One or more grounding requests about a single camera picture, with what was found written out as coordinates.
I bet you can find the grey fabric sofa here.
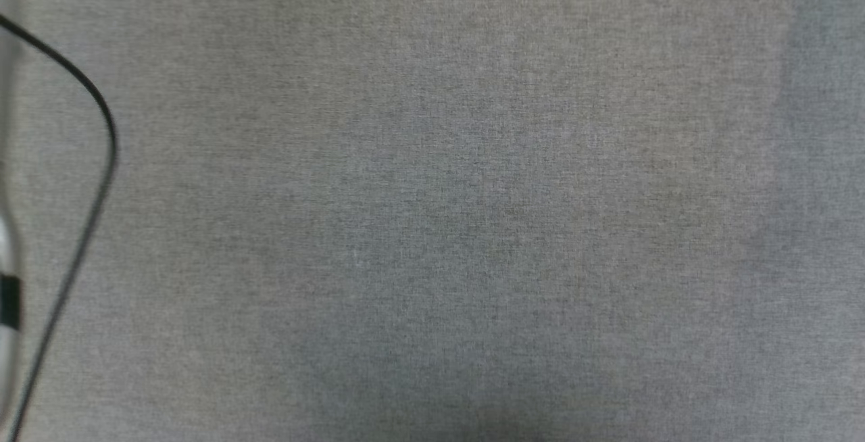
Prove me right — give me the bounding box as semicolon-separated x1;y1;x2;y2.
0;0;865;442

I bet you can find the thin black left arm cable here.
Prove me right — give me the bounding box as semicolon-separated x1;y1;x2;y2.
0;14;120;442

